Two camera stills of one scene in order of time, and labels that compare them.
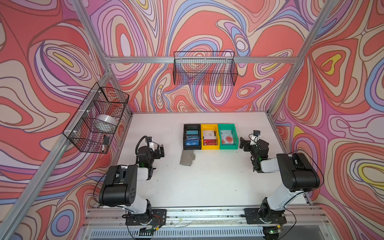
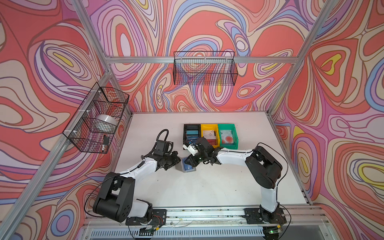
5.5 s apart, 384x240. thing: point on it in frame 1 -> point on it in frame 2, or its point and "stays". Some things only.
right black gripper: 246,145 -> 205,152
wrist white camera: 256,134 -> 190,148
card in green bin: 227,137 stays
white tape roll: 108,118 stays
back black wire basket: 204,68 stays
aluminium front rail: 297,217 stays
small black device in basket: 106,140 stays
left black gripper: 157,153 -> 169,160
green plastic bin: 228,138 stays
